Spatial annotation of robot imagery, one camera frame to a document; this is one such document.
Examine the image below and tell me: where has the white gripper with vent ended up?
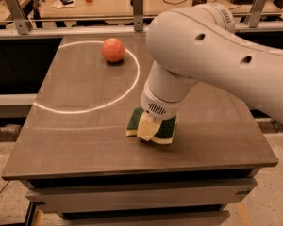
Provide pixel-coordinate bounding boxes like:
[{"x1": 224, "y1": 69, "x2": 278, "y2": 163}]
[{"x1": 137, "y1": 84, "x2": 181, "y2": 141}]

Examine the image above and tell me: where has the green and yellow sponge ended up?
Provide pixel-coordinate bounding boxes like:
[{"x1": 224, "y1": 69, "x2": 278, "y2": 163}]
[{"x1": 126, "y1": 107, "x2": 176, "y2": 145}]

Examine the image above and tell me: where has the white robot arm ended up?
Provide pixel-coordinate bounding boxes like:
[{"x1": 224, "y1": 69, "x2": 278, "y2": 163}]
[{"x1": 137, "y1": 3, "x2": 283, "y2": 141}]

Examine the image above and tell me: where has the red apple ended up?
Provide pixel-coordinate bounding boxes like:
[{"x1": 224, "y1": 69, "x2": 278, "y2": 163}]
[{"x1": 102, "y1": 38, "x2": 125, "y2": 63}]

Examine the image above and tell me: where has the upper grey table drawer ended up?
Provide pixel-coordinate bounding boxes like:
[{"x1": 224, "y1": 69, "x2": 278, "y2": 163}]
[{"x1": 27, "y1": 178, "x2": 257, "y2": 214}]

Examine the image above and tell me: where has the grey table drawer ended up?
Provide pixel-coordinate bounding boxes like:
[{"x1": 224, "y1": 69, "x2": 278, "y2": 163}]
[
  {"x1": 64, "y1": 211, "x2": 230, "y2": 226},
  {"x1": 27, "y1": 178, "x2": 257, "y2": 214}
]

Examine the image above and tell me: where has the lower grey table drawer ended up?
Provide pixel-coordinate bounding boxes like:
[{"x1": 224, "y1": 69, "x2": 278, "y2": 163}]
[{"x1": 64, "y1": 211, "x2": 230, "y2": 226}]

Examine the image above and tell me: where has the middle grey metal bracket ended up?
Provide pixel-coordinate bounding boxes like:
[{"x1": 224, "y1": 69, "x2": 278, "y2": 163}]
[{"x1": 131, "y1": 0, "x2": 143, "y2": 31}]

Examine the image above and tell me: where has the grey metal bracket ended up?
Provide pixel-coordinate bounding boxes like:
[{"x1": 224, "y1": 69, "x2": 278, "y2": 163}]
[
  {"x1": 131, "y1": 0, "x2": 143, "y2": 31},
  {"x1": 246, "y1": 0, "x2": 267, "y2": 28},
  {"x1": 4, "y1": 0, "x2": 31, "y2": 35}
]

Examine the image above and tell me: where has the left grey metal bracket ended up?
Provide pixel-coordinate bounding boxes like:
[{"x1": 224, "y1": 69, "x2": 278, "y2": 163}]
[{"x1": 4, "y1": 0, "x2": 31, "y2": 35}]

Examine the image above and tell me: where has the right grey metal bracket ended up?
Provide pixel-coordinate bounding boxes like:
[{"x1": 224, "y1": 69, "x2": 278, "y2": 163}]
[{"x1": 246, "y1": 0, "x2": 267, "y2": 28}]

